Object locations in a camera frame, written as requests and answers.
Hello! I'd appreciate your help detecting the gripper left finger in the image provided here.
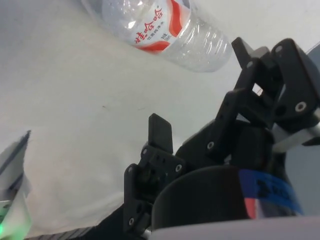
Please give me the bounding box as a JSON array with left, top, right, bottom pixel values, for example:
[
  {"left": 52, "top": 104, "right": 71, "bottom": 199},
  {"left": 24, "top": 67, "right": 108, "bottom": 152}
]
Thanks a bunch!
[{"left": 123, "top": 113, "right": 187, "bottom": 237}]

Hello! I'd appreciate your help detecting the clear plastic bottle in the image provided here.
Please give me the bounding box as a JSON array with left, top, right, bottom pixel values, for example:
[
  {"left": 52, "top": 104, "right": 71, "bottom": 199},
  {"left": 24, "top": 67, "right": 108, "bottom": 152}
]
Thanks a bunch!
[{"left": 81, "top": 0, "right": 232, "bottom": 73}]

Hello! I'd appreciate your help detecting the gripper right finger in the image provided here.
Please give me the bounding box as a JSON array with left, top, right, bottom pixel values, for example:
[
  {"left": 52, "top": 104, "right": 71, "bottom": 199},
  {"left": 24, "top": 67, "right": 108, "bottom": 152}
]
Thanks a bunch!
[{"left": 176, "top": 36, "right": 320, "bottom": 166}]

